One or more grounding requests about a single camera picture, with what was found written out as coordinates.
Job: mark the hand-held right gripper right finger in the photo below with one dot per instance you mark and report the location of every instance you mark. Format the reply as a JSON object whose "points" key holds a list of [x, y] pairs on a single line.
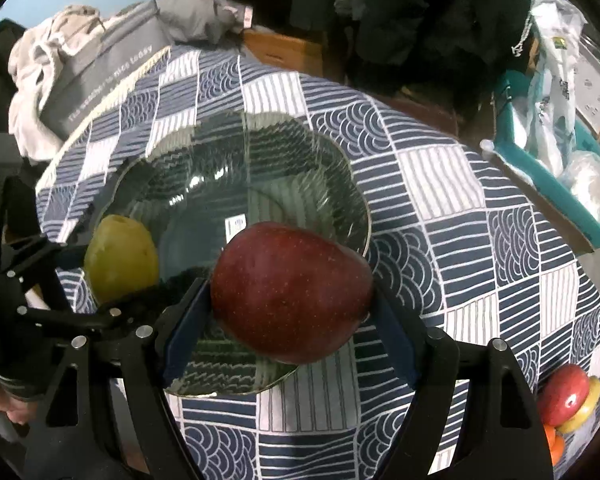
{"points": [[396, 342]]}

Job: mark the yellow fruit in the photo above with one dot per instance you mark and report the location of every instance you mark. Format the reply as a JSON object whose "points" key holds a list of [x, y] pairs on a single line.
{"points": [[591, 405]]}

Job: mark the beige cloth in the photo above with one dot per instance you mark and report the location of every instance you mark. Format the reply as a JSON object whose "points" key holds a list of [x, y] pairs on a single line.
{"points": [[30, 60]]}

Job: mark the small red apple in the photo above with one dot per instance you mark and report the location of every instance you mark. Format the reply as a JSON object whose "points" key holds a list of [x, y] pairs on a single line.
{"points": [[562, 395]]}

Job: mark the grey storage bag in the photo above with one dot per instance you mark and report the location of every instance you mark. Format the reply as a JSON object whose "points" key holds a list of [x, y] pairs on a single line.
{"points": [[105, 60]]}

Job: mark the clear plastic bag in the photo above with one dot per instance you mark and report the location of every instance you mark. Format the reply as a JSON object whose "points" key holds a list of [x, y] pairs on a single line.
{"points": [[592, 185]]}

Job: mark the orange fruit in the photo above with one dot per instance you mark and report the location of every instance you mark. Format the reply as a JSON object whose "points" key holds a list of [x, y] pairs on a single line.
{"points": [[554, 444]]}

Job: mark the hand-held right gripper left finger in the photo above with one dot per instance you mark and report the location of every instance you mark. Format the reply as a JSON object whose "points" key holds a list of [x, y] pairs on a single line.
{"points": [[185, 332]]}

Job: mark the grey garment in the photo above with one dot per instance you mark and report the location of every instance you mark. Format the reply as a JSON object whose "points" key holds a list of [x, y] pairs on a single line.
{"points": [[195, 10]]}

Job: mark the white printed bag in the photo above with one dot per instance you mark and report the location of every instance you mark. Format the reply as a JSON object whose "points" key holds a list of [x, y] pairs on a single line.
{"points": [[555, 60]]}

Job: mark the yellow-green pear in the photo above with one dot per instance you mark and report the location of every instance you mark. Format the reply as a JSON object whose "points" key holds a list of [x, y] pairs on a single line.
{"points": [[120, 260]]}

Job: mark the blue white patterned tablecloth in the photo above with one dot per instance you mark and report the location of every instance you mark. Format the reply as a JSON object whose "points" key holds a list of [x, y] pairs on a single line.
{"points": [[430, 185]]}

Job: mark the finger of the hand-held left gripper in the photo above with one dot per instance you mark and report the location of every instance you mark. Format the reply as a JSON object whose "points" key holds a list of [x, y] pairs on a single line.
{"points": [[72, 258], [100, 319]]}

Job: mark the clear glass bowl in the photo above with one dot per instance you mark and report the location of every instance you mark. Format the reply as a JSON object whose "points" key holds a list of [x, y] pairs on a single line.
{"points": [[260, 170]]}

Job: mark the person's left hand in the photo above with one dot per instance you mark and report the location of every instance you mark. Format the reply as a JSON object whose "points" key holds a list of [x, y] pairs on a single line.
{"points": [[7, 406]]}

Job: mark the teal cardboard box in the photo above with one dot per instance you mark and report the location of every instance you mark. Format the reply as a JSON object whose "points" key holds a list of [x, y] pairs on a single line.
{"points": [[540, 175]]}

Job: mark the dark hanging clothing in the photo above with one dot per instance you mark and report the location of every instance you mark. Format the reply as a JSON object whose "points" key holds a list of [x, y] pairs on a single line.
{"points": [[420, 20]]}

